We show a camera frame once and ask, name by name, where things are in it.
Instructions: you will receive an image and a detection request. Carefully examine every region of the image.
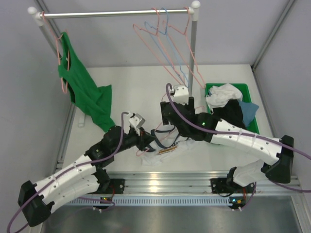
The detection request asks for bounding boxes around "white navy-trimmed tank top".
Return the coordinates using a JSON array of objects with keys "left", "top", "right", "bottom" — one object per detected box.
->
[{"left": 139, "top": 128, "right": 196, "bottom": 166}]

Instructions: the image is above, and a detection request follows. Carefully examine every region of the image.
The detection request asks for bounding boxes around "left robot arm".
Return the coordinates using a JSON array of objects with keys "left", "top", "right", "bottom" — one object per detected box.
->
[{"left": 17, "top": 126, "right": 156, "bottom": 227}]

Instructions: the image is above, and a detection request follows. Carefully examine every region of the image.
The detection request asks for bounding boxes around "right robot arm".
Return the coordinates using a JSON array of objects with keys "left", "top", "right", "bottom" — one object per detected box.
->
[{"left": 160, "top": 98, "right": 294, "bottom": 193}]

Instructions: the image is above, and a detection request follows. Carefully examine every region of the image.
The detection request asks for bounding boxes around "green tank top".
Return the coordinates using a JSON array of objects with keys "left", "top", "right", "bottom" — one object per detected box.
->
[{"left": 58, "top": 32, "right": 115, "bottom": 132}]

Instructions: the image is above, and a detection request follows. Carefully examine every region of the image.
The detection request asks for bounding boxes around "pink hanger with green top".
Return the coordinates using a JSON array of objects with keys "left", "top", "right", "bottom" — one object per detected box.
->
[{"left": 41, "top": 11, "right": 71, "bottom": 94}]

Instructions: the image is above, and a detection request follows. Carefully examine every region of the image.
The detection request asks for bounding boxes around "white garment in bin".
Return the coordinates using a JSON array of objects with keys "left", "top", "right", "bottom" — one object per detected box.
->
[{"left": 206, "top": 83, "right": 243, "bottom": 112}]

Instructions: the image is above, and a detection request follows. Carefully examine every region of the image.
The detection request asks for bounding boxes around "black garment in bin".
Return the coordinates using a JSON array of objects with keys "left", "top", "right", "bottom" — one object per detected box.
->
[{"left": 210, "top": 100, "right": 246, "bottom": 129}]

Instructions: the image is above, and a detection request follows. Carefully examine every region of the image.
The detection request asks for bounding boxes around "blue garment in bin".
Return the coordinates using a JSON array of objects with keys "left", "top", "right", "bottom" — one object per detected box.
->
[{"left": 238, "top": 100, "right": 259, "bottom": 127}]

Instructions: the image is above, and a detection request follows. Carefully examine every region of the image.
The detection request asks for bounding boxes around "green plastic bin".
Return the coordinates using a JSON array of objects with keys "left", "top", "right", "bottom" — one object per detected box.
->
[{"left": 204, "top": 83, "right": 260, "bottom": 145}]

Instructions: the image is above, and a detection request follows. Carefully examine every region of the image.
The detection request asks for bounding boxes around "clothes rack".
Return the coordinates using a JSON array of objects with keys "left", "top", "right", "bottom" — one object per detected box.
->
[{"left": 27, "top": 7, "right": 186, "bottom": 94}]

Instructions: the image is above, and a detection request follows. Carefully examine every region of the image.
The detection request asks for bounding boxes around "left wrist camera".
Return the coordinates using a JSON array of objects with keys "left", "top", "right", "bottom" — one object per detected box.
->
[{"left": 129, "top": 113, "right": 145, "bottom": 133}]

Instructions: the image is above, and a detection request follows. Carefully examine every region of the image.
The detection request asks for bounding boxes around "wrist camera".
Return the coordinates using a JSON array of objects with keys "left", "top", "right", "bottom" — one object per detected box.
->
[
  {"left": 129, "top": 113, "right": 145, "bottom": 133},
  {"left": 169, "top": 85, "right": 189, "bottom": 105}
]

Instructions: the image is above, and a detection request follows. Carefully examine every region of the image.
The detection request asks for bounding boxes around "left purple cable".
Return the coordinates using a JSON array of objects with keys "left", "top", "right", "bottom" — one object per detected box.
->
[{"left": 6, "top": 111, "right": 133, "bottom": 231}]

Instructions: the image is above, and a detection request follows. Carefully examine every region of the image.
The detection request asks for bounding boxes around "purple cable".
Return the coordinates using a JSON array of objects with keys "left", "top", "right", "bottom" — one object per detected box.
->
[
  {"left": 6, "top": 111, "right": 133, "bottom": 231},
  {"left": 165, "top": 83, "right": 311, "bottom": 161}
]

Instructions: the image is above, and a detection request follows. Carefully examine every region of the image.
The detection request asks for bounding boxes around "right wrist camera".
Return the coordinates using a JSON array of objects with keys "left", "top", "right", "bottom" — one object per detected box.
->
[{"left": 169, "top": 85, "right": 189, "bottom": 105}]

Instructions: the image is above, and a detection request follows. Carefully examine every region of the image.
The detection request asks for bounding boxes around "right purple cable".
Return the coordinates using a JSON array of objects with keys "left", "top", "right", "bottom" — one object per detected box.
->
[{"left": 165, "top": 83, "right": 311, "bottom": 161}]

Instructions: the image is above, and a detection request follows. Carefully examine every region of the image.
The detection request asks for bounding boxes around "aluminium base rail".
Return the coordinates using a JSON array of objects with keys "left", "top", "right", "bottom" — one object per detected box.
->
[{"left": 55, "top": 171, "right": 299, "bottom": 195}]

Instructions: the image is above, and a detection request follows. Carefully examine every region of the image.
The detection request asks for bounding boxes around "perforated cable duct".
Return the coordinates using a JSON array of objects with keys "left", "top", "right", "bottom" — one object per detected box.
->
[{"left": 48, "top": 196, "right": 246, "bottom": 206}]

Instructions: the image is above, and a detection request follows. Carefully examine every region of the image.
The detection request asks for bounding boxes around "blue wire hanger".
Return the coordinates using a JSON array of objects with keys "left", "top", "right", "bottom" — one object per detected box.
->
[{"left": 144, "top": 7, "right": 190, "bottom": 88}]

